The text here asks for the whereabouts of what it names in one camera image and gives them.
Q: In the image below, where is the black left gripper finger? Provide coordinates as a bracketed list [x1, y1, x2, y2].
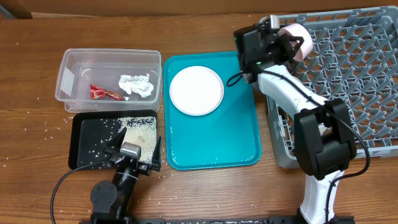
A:
[104, 128, 127, 154]
[150, 137, 162, 172]

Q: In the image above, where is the pile of rice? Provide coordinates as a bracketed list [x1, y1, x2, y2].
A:
[90, 116, 157, 164]

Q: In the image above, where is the red snack wrapper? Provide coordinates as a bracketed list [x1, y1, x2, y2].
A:
[90, 85, 129, 101]

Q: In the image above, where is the white tissue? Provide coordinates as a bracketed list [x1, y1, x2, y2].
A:
[119, 73, 154, 98]

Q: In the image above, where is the large white plate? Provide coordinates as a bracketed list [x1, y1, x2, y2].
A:
[169, 66, 224, 116]

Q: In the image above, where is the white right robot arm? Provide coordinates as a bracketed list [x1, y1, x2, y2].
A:
[234, 22, 356, 223]

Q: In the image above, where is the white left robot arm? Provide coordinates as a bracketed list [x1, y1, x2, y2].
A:
[90, 128, 161, 224]

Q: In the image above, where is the grey dishwasher rack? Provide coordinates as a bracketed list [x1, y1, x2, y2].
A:
[280, 6, 397, 157]

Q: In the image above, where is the black tray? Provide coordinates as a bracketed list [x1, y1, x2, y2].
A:
[68, 110, 157, 169]

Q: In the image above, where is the clear plastic bin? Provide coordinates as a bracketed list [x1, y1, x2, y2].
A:
[55, 49, 162, 113]

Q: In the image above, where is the teal serving tray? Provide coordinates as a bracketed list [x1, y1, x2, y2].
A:
[163, 52, 262, 170]

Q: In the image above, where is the white paper cup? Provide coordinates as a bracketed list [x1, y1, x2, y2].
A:
[318, 123, 332, 136]

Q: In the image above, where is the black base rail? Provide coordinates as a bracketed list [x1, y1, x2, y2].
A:
[79, 207, 355, 224]

